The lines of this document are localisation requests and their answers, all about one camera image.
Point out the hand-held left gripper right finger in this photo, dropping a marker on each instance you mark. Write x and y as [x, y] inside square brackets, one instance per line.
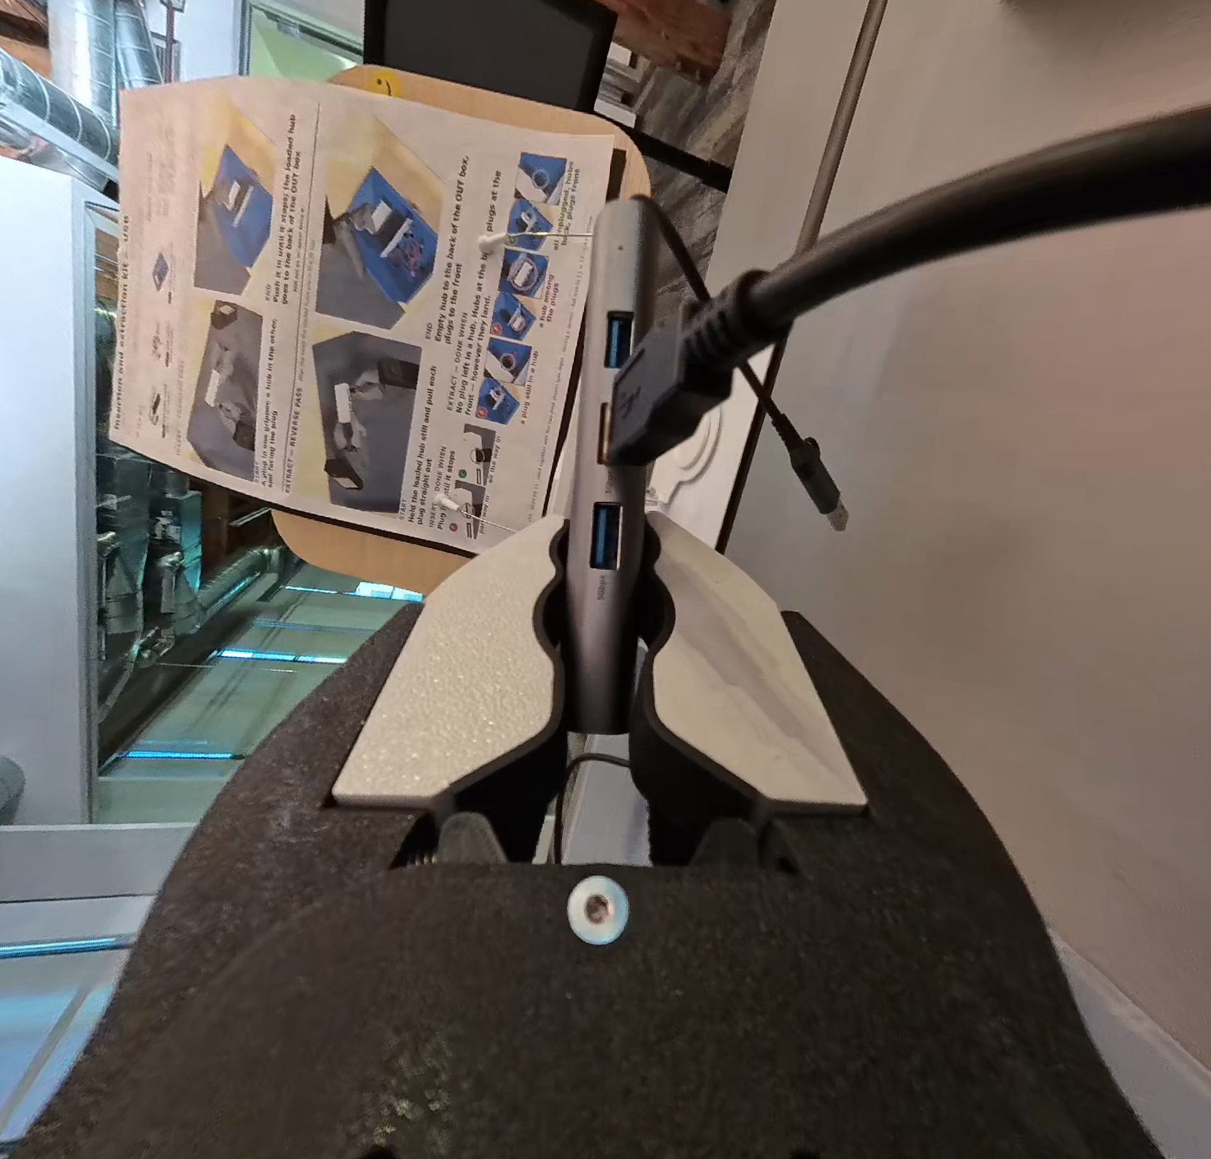
[757, 705]

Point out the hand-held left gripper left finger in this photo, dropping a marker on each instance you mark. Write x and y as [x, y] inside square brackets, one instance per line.
[436, 705]

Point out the white stand base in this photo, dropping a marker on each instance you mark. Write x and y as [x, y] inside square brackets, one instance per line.
[700, 459]

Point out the printed instruction sheet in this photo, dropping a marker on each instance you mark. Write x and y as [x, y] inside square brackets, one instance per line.
[284, 280]

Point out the black-framed sign stand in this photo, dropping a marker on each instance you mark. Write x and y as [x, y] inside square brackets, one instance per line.
[492, 24]

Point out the metal air duct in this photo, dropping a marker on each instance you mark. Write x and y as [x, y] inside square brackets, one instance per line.
[85, 43]

